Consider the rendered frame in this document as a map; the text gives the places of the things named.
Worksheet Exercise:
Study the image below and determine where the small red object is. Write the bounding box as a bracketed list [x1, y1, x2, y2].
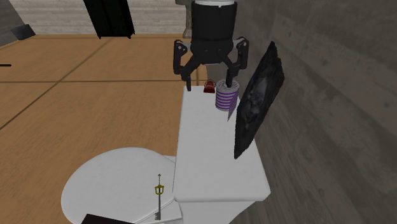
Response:
[203, 80, 216, 94]

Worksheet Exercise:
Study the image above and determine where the grey key-shaped toy, yellow guard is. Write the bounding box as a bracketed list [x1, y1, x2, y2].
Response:
[154, 173, 165, 221]

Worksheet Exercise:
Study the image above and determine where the black cabinet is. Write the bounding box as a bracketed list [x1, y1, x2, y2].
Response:
[82, 0, 136, 40]

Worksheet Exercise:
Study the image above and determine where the purple striped white roll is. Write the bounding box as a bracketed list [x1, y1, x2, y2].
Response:
[215, 78, 241, 122]

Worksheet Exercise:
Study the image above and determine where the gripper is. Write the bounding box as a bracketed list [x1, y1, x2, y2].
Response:
[172, 1, 250, 92]

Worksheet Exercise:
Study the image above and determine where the black rough slab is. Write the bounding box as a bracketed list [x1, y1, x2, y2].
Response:
[233, 41, 286, 160]

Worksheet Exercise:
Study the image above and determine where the grey robot stand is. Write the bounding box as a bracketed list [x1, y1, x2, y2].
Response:
[175, 0, 232, 89]

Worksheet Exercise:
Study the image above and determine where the black flat object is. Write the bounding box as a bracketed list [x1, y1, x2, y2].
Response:
[81, 213, 136, 224]

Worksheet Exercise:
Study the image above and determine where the dark grey flat block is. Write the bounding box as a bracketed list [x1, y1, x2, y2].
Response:
[10, 24, 37, 41]

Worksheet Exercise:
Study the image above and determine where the white toilet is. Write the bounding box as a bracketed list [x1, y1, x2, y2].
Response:
[60, 85, 271, 224]

